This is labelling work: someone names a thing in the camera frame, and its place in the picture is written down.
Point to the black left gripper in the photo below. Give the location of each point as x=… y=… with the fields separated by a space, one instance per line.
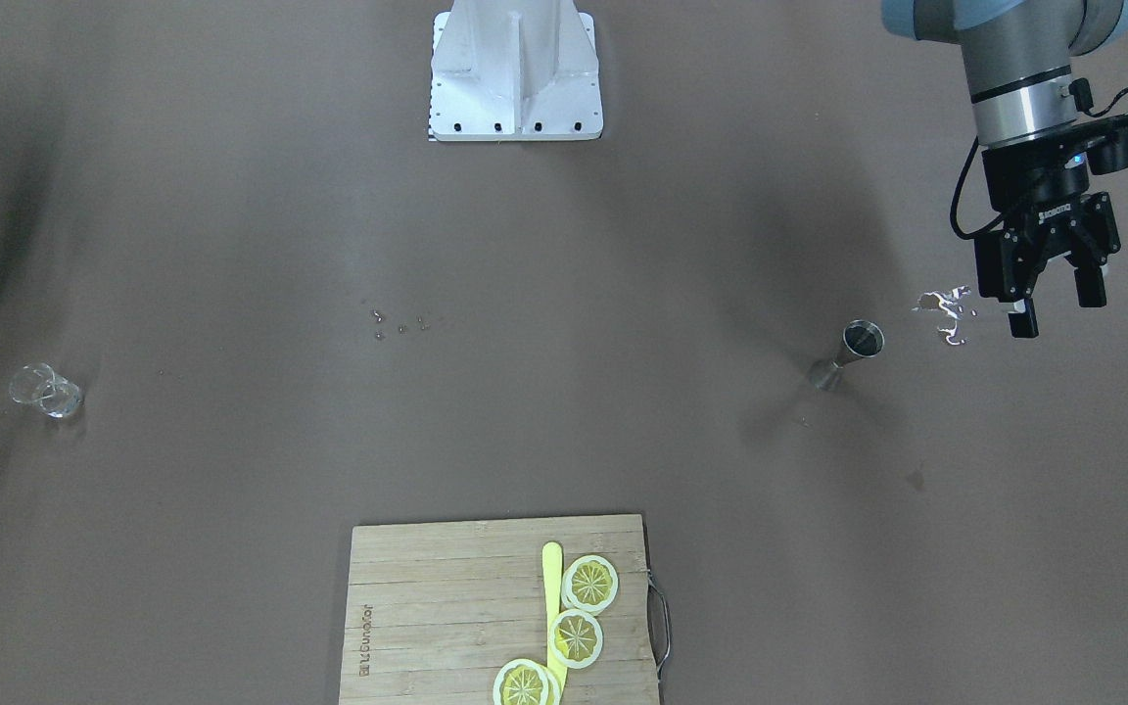
x=1026 y=183

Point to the clear glass measuring beaker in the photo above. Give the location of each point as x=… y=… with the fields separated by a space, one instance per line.
x=41 y=386

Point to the steel double jigger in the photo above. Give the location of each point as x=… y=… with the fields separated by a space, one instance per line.
x=860 y=339

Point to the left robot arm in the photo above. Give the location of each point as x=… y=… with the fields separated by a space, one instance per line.
x=1017 y=60

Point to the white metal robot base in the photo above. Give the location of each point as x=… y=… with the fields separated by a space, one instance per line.
x=514 y=71

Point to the spilled liquid puddle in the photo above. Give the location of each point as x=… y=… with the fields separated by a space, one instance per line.
x=953 y=310

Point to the lemon slice upper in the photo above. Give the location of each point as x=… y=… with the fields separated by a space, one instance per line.
x=590 y=584

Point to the lemon slice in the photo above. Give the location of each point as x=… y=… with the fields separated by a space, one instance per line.
x=590 y=584
x=575 y=639
x=524 y=681

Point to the yellow plastic knife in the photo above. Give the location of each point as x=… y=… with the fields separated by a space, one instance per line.
x=552 y=567

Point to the bamboo cutting board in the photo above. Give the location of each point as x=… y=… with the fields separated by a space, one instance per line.
x=435 y=609

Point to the lemon slice middle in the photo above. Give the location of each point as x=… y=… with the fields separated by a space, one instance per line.
x=575 y=639

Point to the lemon slice lower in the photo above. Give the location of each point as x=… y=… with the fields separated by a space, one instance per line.
x=524 y=681

